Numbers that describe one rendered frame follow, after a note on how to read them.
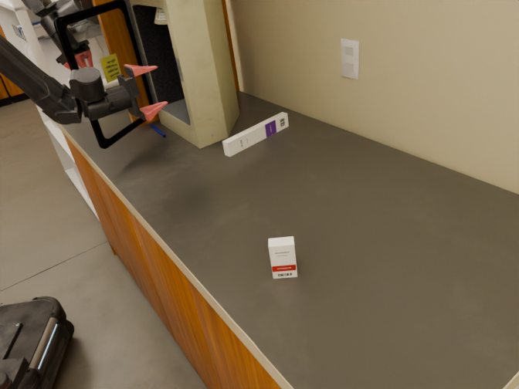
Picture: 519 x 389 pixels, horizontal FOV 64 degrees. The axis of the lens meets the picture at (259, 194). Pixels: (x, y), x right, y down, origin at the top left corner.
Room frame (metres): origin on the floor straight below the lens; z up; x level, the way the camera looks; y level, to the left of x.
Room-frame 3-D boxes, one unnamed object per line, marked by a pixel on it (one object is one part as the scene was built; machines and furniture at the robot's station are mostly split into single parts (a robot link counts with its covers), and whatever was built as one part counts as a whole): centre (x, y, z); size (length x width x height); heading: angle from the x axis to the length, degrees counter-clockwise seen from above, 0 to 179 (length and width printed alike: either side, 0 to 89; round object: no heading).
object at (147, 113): (1.09, 0.25, 1.17); 0.09 x 0.07 x 0.07; 120
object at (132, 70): (1.09, 0.25, 1.24); 0.09 x 0.07 x 0.07; 120
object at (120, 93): (1.05, 0.31, 1.21); 0.07 x 0.07 x 0.10; 30
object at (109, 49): (1.37, 0.41, 1.19); 0.30 x 0.01 x 0.40; 153
